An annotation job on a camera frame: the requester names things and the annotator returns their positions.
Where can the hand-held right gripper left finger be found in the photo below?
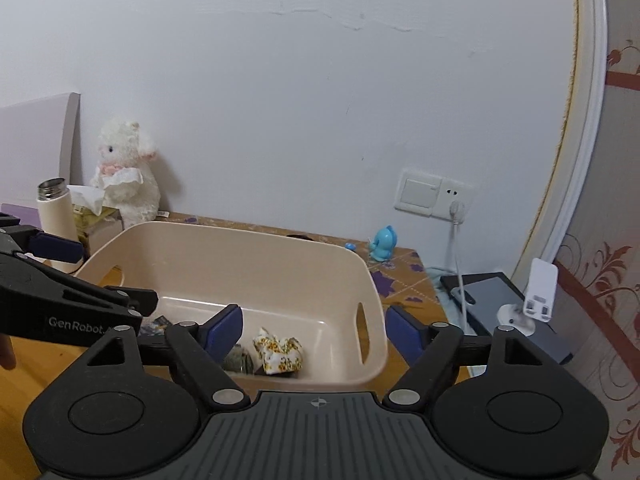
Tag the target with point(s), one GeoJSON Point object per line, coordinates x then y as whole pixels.
{"type": "Point", "coordinates": [224, 331]}

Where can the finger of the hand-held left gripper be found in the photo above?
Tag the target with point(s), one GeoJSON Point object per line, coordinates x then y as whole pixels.
{"type": "Point", "coordinates": [56, 248]}
{"type": "Point", "coordinates": [125, 299]}

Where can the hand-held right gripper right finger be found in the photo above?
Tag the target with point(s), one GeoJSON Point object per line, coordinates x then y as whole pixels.
{"type": "Point", "coordinates": [403, 332]}

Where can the beige plastic basket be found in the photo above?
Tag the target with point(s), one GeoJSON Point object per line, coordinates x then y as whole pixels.
{"type": "Point", "coordinates": [280, 270]}

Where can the person's left hand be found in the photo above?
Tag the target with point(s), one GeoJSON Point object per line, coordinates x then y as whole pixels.
{"type": "Point", "coordinates": [6, 354]}

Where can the green packet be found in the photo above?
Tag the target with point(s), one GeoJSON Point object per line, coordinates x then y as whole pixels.
{"type": "Point", "coordinates": [240, 360]}

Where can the white thermos bottle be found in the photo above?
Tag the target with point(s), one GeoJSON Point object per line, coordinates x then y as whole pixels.
{"type": "Point", "coordinates": [52, 215]}

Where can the dark printed packet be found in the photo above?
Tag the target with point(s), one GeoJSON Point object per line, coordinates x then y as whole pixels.
{"type": "Point", "coordinates": [156, 326]}

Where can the olive tissue box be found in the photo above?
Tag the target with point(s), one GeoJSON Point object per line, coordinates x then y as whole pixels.
{"type": "Point", "coordinates": [97, 225]}

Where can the purple box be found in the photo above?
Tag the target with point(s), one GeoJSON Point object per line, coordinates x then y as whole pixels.
{"type": "Point", "coordinates": [20, 213]}

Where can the white yellow floral cloth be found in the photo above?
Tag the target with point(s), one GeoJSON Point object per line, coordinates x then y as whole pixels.
{"type": "Point", "coordinates": [276, 352]}

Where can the light blue cloth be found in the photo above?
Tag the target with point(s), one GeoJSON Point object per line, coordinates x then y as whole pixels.
{"type": "Point", "coordinates": [434, 280]}

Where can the white tissue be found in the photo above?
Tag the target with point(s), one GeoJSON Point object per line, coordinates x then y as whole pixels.
{"type": "Point", "coordinates": [85, 194]}

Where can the black tablet device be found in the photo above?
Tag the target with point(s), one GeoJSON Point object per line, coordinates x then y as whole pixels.
{"type": "Point", "coordinates": [485, 310]}

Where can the blue toy figure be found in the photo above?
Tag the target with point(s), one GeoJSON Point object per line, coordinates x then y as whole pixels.
{"type": "Point", "coordinates": [384, 245]}

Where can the black tablet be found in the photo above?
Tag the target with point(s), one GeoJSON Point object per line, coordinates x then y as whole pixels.
{"type": "Point", "coordinates": [487, 285]}

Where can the small blue toy piece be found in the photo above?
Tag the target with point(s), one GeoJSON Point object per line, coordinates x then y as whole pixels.
{"type": "Point", "coordinates": [350, 246]}

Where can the white board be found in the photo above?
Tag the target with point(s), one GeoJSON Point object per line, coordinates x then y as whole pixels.
{"type": "Point", "coordinates": [35, 145]}

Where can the white plush lamb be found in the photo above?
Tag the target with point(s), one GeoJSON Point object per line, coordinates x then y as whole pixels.
{"type": "Point", "coordinates": [125, 160]}

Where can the white phone stand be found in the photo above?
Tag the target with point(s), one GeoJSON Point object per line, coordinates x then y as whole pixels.
{"type": "Point", "coordinates": [542, 285]}

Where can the white wall switch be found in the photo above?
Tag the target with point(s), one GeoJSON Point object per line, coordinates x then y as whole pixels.
{"type": "Point", "coordinates": [417, 192]}

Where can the white wall socket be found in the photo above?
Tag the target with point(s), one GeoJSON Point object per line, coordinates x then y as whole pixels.
{"type": "Point", "coordinates": [457, 191]}

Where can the white door frame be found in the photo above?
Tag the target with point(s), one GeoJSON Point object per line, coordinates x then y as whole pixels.
{"type": "Point", "coordinates": [585, 110]}

